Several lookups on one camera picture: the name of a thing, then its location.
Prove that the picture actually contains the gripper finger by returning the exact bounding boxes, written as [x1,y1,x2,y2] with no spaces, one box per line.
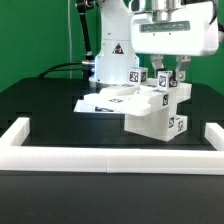
[150,54,164,77]
[175,55,191,81]

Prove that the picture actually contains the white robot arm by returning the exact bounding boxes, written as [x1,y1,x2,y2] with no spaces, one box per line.
[90,0,221,85]

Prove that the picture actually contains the white U-shaped boundary frame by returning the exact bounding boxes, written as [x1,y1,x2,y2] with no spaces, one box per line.
[0,117,224,175]

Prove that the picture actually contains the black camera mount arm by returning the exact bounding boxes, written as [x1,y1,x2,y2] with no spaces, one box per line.
[75,0,95,69]

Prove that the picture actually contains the white vertical cable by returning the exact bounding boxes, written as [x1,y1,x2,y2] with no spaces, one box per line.
[67,0,74,80]

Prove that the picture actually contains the white chair back part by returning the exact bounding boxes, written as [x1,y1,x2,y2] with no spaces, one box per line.
[84,78,192,116]

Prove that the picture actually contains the white marker cube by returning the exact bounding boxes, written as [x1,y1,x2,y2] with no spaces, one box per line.
[158,71,178,90]
[128,67,148,84]

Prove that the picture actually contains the white chair seat part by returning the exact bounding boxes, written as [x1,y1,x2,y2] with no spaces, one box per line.
[124,109,176,142]

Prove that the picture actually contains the black cables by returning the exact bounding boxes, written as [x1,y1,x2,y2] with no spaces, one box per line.
[37,61,91,79]

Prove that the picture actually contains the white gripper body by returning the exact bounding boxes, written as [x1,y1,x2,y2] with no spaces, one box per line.
[131,1,219,56]

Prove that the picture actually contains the white marker base plate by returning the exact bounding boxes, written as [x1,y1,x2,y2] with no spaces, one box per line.
[74,100,117,114]

